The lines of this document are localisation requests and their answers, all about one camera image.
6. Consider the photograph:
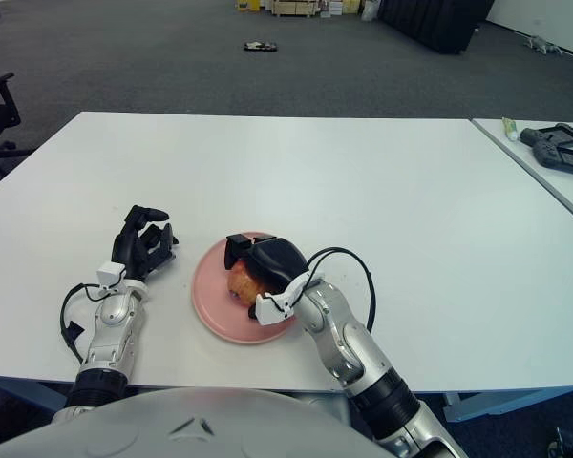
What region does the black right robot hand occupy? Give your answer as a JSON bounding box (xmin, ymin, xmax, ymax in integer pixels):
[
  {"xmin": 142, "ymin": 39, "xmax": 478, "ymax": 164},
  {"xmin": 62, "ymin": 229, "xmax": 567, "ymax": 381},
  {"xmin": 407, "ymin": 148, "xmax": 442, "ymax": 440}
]
[{"xmin": 223, "ymin": 232, "xmax": 309, "ymax": 296}]

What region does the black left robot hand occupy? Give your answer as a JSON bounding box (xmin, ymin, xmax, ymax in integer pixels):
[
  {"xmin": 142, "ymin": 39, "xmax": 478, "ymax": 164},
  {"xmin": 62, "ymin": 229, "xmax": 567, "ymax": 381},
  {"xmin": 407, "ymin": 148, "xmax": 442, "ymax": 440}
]
[{"xmin": 112, "ymin": 204, "xmax": 180, "ymax": 286}]

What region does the red yellow apple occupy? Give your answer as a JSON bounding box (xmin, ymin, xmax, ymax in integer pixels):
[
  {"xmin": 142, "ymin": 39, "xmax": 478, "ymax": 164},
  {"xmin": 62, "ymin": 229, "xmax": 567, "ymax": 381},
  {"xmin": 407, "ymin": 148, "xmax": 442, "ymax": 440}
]
[{"xmin": 226, "ymin": 259, "xmax": 268, "ymax": 305}]

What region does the pink round plate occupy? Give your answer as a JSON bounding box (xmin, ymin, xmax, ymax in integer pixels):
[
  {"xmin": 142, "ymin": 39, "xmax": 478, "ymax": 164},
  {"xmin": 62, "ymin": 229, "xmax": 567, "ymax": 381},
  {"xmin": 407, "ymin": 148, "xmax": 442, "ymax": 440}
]
[{"xmin": 191, "ymin": 231, "xmax": 300, "ymax": 345}]

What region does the grey robot torso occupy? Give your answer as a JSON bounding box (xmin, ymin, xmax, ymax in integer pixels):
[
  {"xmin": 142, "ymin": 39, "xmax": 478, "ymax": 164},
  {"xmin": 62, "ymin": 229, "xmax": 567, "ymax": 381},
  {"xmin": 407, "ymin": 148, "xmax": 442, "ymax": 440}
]
[{"xmin": 0, "ymin": 385, "xmax": 393, "ymax": 458}]

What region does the wooden pallet crate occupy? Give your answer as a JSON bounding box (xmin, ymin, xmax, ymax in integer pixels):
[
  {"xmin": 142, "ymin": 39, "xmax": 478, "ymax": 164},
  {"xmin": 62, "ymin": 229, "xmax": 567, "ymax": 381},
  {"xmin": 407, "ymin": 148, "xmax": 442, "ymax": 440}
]
[{"xmin": 271, "ymin": 0, "xmax": 322, "ymax": 18}]

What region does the black handheld controller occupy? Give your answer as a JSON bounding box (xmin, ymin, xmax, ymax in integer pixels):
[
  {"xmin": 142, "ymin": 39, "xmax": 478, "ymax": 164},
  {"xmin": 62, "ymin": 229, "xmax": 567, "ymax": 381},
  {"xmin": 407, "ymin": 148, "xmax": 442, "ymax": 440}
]
[
  {"xmin": 530, "ymin": 141, "xmax": 573, "ymax": 180},
  {"xmin": 519, "ymin": 122, "xmax": 573, "ymax": 148}
]

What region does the black curtain partition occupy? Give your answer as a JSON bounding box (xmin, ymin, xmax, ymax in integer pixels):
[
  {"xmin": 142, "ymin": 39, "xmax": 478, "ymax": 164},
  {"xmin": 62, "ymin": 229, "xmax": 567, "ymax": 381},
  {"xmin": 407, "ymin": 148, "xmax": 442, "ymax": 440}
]
[{"xmin": 377, "ymin": 0, "xmax": 496, "ymax": 55}]

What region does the small black floor object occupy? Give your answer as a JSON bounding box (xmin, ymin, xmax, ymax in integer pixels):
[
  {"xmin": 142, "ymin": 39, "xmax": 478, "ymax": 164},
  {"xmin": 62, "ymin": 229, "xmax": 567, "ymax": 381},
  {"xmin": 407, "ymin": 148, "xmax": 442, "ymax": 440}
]
[{"xmin": 548, "ymin": 427, "xmax": 573, "ymax": 458}]

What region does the grey robot dog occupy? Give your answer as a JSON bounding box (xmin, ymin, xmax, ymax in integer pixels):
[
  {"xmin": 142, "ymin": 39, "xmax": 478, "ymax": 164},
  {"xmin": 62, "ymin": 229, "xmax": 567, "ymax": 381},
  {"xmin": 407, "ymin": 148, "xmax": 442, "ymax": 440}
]
[{"xmin": 522, "ymin": 35, "xmax": 561, "ymax": 55}]

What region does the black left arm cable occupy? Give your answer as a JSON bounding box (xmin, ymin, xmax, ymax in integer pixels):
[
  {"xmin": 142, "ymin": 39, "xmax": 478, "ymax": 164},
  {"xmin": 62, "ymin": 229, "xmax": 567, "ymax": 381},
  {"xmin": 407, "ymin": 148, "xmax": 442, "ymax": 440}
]
[{"xmin": 60, "ymin": 281, "xmax": 125, "ymax": 364}]

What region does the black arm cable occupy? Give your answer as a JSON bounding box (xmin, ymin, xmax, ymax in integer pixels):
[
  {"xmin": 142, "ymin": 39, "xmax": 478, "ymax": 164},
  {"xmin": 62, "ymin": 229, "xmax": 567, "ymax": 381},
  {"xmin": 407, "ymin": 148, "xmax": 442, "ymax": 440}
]
[
  {"xmin": 305, "ymin": 246, "xmax": 377, "ymax": 333},
  {"xmin": 60, "ymin": 281, "xmax": 125, "ymax": 364}
]

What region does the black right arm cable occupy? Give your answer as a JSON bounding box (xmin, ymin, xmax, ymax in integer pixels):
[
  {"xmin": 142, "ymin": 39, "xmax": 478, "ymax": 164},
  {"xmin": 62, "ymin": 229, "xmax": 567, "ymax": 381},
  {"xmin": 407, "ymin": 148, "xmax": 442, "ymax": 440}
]
[{"xmin": 305, "ymin": 246, "xmax": 377, "ymax": 333}]

